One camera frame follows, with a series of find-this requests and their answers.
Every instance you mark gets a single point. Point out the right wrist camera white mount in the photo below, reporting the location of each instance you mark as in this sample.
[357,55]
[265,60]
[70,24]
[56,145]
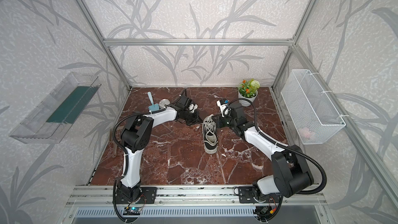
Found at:
[223,104]

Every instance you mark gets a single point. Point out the pink object in basket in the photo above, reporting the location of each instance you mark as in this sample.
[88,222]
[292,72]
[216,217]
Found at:
[306,133]

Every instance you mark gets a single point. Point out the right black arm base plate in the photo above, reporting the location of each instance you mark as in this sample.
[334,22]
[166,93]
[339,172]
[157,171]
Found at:
[251,194]

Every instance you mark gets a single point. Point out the white wire basket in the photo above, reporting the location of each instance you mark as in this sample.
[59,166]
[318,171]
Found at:
[310,107]

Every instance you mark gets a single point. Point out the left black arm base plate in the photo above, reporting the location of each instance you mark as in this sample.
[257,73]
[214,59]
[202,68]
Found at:
[141,195]

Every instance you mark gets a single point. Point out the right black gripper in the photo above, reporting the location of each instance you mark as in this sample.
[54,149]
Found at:
[226,121]

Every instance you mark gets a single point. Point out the clear plastic wall tray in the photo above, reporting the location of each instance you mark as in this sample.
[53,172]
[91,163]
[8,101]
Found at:
[50,121]

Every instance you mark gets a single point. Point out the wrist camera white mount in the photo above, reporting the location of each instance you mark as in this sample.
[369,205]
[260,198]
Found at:
[192,107]
[223,104]

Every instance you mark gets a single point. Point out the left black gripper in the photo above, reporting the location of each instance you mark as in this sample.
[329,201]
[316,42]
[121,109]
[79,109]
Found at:
[191,117]

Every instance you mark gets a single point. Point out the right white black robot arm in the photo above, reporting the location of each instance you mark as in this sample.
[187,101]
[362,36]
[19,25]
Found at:
[293,171]

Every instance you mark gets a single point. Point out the aluminium front rail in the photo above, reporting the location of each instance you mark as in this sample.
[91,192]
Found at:
[167,195]

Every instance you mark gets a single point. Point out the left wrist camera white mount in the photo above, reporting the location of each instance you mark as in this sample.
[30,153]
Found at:
[192,107]

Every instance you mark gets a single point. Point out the black white canvas sneaker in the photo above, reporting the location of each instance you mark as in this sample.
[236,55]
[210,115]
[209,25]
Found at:
[210,144]

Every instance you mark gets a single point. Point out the silver tin can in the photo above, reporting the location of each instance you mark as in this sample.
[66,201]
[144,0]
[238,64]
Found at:
[164,103]

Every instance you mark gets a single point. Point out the green circuit board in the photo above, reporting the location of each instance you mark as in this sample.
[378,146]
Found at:
[132,211]

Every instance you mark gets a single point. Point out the potted plant white pot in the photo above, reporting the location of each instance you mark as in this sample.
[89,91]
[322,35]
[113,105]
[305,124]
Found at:
[248,91]

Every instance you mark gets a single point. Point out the light blue scoop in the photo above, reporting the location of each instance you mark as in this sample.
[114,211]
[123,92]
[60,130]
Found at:
[153,107]

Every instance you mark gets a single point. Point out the right controller board with wires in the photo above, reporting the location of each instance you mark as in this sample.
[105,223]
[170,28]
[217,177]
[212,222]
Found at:
[264,211]

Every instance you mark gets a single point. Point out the white shoelace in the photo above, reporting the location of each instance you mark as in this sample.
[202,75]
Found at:
[209,127]

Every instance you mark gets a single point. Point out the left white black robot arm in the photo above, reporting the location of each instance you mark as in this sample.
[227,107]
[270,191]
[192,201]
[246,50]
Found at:
[132,134]

